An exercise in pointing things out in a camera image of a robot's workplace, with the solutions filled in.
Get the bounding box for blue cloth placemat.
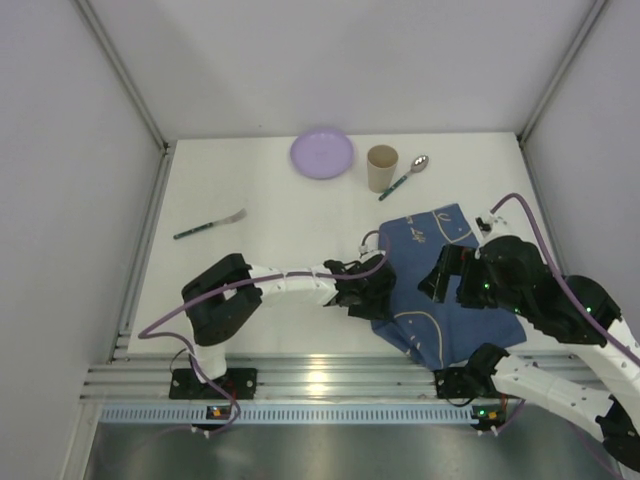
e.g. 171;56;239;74
370;202;527;372

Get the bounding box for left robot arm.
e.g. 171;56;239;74
181;250;396;383

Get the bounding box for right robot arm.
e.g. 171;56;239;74
418;235;639;470

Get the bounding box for beige cup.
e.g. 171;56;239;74
367;145;399;193

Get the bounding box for lilac plate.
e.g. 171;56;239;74
289;127;355;180

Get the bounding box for aluminium front rail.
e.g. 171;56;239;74
80;355;436;402

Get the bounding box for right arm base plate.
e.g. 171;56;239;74
433;367;520;400

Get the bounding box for green handled spoon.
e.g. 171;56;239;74
378;155;430;202

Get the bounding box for green handled fork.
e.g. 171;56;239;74
173;209;247;240

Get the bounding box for right aluminium frame post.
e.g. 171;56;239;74
516;0;612;149

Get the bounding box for aluminium frame post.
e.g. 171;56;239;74
74;0;171;151
516;0;612;149

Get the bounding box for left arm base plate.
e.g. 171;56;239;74
168;367;259;400

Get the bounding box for slotted cable duct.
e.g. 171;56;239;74
99;403;506;425

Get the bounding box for left aluminium frame post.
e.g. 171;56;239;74
74;0;171;151

